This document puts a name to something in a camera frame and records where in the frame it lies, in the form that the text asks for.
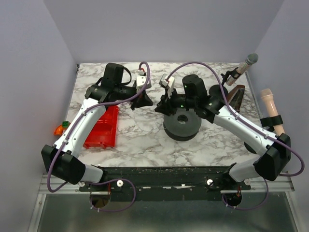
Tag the red plastic bin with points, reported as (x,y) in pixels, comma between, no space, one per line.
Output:
(103,134)

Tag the pink beige microphone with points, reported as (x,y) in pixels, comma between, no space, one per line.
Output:
(268,99)

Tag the green toy brick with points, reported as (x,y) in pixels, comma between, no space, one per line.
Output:
(65,124)

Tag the black filament spool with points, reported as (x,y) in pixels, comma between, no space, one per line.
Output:
(182,126)

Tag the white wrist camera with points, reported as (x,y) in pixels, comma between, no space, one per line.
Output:
(167,84)
(140,82)

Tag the grey silver microphone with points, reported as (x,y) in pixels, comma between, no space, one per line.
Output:
(242,68)

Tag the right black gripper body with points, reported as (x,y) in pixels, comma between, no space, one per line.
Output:
(167,102)

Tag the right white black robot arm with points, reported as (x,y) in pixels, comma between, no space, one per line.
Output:
(273,149)

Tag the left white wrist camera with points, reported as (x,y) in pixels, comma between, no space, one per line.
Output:
(140,82)

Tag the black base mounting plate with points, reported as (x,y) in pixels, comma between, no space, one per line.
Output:
(164,183)

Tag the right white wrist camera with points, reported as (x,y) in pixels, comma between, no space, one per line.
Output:
(167,84)

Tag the black round microphone stand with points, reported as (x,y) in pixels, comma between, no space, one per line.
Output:
(215,90)

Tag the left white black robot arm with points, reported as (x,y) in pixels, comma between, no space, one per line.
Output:
(61,158)

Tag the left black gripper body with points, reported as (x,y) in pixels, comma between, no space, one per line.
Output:
(138,97)

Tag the orange toy brick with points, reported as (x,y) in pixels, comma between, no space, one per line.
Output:
(59,130)

